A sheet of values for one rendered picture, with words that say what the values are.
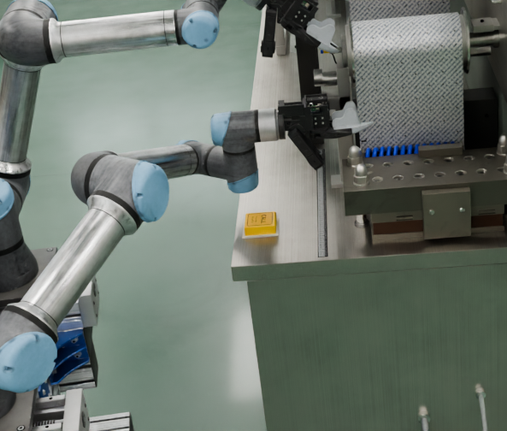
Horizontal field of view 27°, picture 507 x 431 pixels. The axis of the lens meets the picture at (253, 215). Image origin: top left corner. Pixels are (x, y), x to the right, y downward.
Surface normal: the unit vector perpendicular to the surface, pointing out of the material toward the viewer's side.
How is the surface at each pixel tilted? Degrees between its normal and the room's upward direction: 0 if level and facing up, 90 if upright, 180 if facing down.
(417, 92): 90
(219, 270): 0
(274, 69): 0
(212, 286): 0
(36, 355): 93
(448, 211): 90
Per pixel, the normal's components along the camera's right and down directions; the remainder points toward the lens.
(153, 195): 0.88, 0.09
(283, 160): -0.11, -0.87
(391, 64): -0.04, 0.48
